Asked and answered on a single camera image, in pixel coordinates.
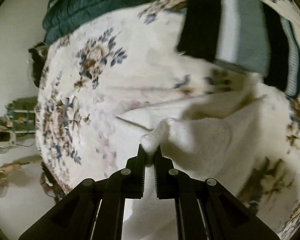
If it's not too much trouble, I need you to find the white knit sweater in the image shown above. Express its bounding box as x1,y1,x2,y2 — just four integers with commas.
115,76,299,233

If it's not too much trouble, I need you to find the beige round floor object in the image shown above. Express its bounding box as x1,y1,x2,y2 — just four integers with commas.
0,117,16,154

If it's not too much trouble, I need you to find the floral fleece blanket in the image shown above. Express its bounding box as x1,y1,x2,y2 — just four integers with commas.
36,0,300,239

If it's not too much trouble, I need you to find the green metal rack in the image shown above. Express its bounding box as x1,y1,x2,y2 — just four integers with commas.
6,96,37,136

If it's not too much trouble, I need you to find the dark green patterned folded sweater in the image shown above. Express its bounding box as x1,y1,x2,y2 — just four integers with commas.
281,17,300,99

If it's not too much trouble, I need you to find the black grey striped folded garment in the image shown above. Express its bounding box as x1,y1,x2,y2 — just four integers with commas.
176,0,291,91

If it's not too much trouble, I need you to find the dark green quilted pillow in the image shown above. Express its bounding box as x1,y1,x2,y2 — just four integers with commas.
41,0,166,46

